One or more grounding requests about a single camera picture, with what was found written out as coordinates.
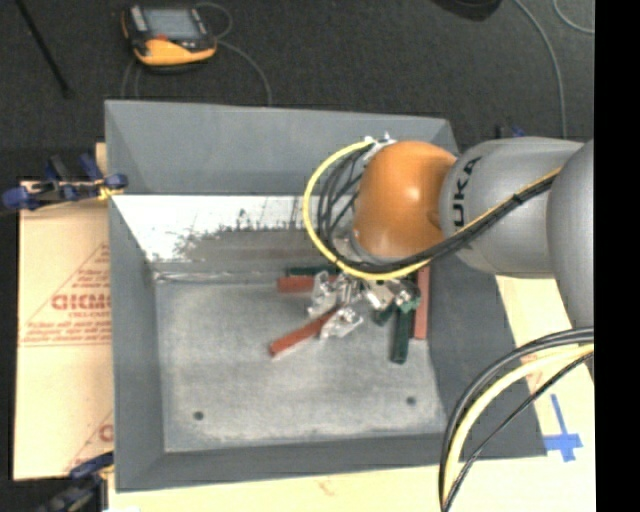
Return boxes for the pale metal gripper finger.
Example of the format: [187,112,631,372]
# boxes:
[319,306,365,342]
[306,272,346,319]

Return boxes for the red-brown flat block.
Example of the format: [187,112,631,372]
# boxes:
[268,311,337,358]
[276,275,342,295]
[412,264,432,341]

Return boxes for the grey metal bin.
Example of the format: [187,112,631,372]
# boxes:
[103,99,547,491]

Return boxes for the brown cardboard board red print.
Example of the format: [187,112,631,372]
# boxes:
[11,193,117,482]

